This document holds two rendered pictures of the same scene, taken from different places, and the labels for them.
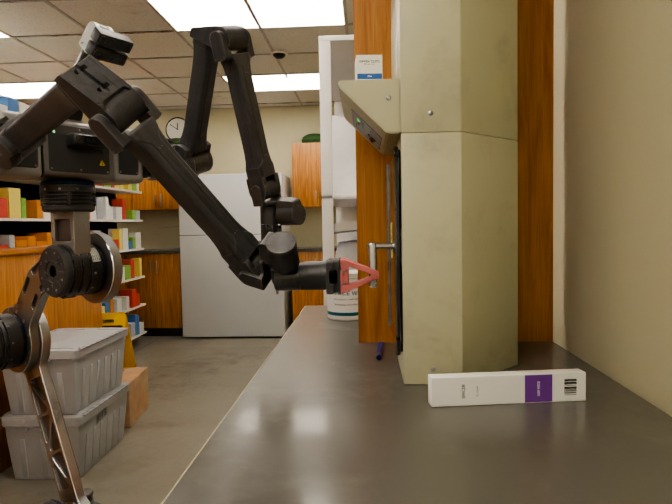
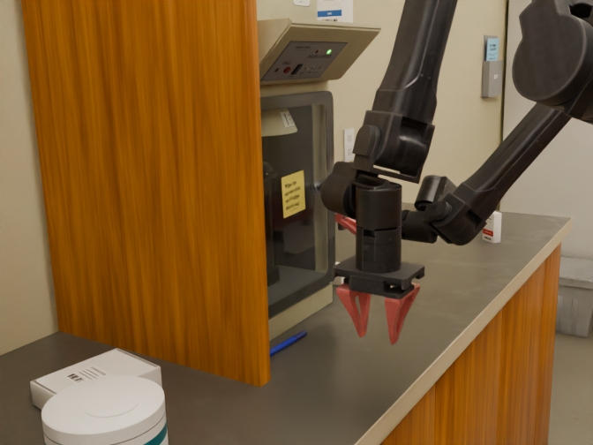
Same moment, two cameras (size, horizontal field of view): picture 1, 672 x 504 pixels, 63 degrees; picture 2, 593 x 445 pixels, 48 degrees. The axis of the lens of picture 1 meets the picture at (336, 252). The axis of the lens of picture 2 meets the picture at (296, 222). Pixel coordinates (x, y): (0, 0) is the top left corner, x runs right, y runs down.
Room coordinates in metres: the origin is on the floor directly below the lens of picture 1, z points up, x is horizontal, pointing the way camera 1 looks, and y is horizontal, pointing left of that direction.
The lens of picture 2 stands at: (2.26, 0.49, 1.44)
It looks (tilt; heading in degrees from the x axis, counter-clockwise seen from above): 13 degrees down; 209
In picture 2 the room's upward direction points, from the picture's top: 2 degrees counter-clockwise
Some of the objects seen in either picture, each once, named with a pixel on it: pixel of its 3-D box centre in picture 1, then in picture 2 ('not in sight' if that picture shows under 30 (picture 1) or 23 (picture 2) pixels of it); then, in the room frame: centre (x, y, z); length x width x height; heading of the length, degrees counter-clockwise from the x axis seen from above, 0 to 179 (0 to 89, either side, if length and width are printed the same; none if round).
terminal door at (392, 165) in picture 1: (393, 248); (293, 202); (1.18, -0.12, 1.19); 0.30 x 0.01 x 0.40; 177
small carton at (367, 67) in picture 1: (368, 74); (334, 7); (1.10, -0.07, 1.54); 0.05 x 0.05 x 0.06; 2
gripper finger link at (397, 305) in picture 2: not in sight; (384, 306); (1.50, 0.18, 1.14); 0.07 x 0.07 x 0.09; 87
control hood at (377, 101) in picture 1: (368, 122); (312, 53); (1.19, -0.07, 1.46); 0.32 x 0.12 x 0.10; 177
